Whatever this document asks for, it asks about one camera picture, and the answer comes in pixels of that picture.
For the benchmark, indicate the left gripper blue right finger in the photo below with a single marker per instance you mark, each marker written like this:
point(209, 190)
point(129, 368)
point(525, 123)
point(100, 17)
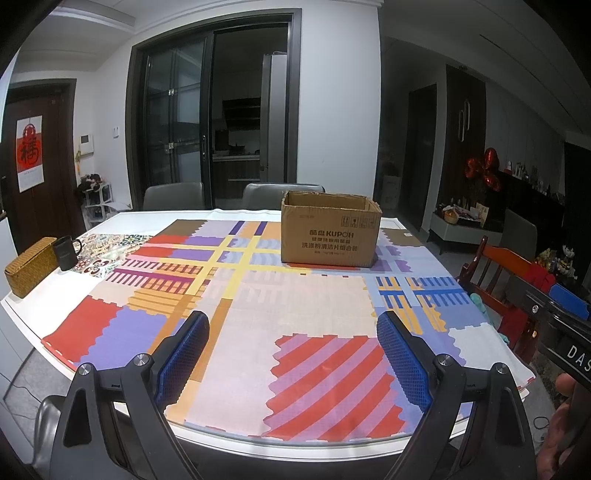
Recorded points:
point(474, 424)

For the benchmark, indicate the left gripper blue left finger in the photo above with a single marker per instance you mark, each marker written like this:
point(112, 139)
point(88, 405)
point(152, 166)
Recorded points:
point(112, 423)

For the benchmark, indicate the person's right hand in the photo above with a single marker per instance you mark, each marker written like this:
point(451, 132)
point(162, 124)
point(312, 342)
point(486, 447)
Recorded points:
point(565, 453)

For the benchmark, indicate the red wooden chair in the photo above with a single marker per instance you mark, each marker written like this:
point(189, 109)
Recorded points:
point(489, 274)

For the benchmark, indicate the dark grey side chair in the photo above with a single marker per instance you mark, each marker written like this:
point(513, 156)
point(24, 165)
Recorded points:
point(519, 235)

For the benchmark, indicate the white low side table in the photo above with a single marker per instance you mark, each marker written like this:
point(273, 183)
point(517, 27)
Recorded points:
point(458, 226)

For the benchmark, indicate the patterned floral placemat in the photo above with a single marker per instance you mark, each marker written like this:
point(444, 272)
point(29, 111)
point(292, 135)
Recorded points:
point(111, 253)

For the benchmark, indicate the woven wicker tissue box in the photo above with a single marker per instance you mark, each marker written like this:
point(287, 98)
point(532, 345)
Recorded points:
point(31, 267)

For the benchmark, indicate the red heart balloons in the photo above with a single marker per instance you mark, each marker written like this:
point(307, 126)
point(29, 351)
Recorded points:
point(484, 168)

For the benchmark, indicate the black mug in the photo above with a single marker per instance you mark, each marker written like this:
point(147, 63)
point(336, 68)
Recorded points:
point(67, 251)

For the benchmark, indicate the colourful patchwork tablecloth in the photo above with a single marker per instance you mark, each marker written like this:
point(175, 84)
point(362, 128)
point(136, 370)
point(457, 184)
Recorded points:
point(292, 353)

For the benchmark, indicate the white shoe rack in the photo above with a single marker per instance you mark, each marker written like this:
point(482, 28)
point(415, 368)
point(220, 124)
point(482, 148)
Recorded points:
point(93, 194)

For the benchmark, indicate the grey chair left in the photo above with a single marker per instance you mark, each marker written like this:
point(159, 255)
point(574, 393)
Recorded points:
point(174, 196)

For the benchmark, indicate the brown cardboard box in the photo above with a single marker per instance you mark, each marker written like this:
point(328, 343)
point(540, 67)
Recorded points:
point(329, 229)

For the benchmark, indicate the grey chair right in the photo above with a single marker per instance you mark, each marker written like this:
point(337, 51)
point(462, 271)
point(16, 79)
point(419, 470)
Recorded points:
point(268, 196)

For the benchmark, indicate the red fu door poster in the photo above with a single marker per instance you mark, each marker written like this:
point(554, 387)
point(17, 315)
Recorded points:
point(29, 152)

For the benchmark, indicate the dark sliding glass door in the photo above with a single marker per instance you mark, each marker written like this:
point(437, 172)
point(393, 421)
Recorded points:
point(215, 103)

